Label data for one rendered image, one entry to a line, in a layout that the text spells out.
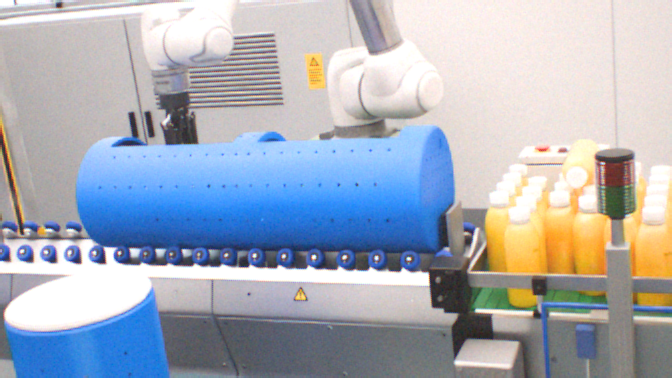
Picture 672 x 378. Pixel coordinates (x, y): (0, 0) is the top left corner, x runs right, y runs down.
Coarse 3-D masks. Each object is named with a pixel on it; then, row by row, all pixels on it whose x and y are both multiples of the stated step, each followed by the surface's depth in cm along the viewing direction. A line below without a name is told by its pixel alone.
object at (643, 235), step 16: (640, 176) 199; (640, 192) 191; (640, 208) 185; (608, 224) 174; (640, 224) 175; (656, 224) 167; (608, 240) 174; (640, 240) 168; (656, 240) 166; (640, 256) 169; (656, 256) 167; (640, 272) 170; (656, 272) 168; (640, 304) 172; (656, 304) 169
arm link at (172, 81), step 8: (152, 72) 220; (160, 72) 218; (168, 72) 218; (176, 72) 219; (184, 72) 220; (152, 80) 222; (160, 80) 219; (168, 80) 219; (176, 80) 219; (184, 80) 220; (160, 88) 220; (168, 88) 219; (176, 88) 219; (184, 88) 221
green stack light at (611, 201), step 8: (632, 184) 146; (600, 192) 148; (608, 192) 146; (616, 192) 146; (624, 192) 146; (632, 192) 146; (600, 200) 148; (608, 200) 147; (616, 200) 146; (624, 200) 146; (632, 200) 147; (600, 208) 149; (608, 208) 147; (616, 208) 147; (624, 208) 147; (632, 208) 147; (616, 216) 147
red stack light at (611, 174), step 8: (632, 160) 145; (600, 168) 146; (608, 168) 145; (616, 168) 145; (624, 168) 145; (632, 168) 146; (600, 176) 147; (608, 176) 146; (616, 176) 145; (624, 176) 145; (632, 176) 146; (600, 184) 147; (608, 184) 146; (616, 184) 146; (624, 184) 145
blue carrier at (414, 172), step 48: (96, 144) 225; (144, 144) 236; (192, 144) 213; (240, 144) 208; (288, 144) 203; (336, 144) 198; (384, 144) 193; (432, 144) 196; (96, 192) 217; (144, 192) 212; (192, 192) 207; (240, 192) 202; (288, 192) 198; (336, 192) 193; (384, 192) 189; (432, 192) 195; (96, 240) 225; (144, 240) 219; (192, 240) 214; (240, 240) 209; (288, 240) 204; (336, 240) 199; (384, 240) 194; (432, 240) 194
